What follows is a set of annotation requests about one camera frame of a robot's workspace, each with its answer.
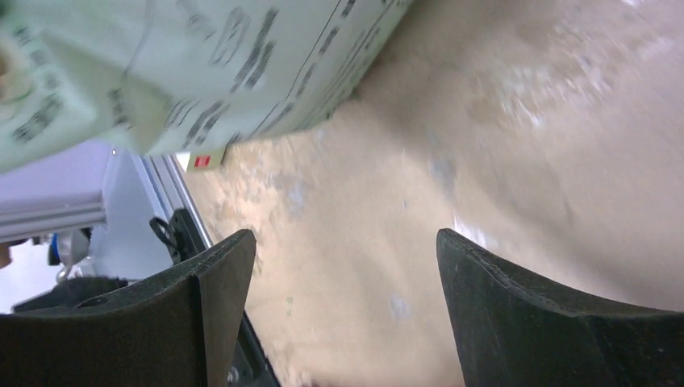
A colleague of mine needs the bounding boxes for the aluminium frame rail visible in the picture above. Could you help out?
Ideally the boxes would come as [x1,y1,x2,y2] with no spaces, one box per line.
[1,152,198,241]

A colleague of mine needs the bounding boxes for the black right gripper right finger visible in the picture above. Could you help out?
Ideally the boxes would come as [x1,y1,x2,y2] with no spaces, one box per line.
[436,229,683,386]

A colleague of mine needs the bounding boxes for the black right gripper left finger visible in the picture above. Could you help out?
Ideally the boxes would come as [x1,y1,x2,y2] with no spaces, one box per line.
[0,229,257,387]

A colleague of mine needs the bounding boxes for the green cat litter bag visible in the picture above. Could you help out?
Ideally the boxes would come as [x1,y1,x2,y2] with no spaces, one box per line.
[1,1,410,171]

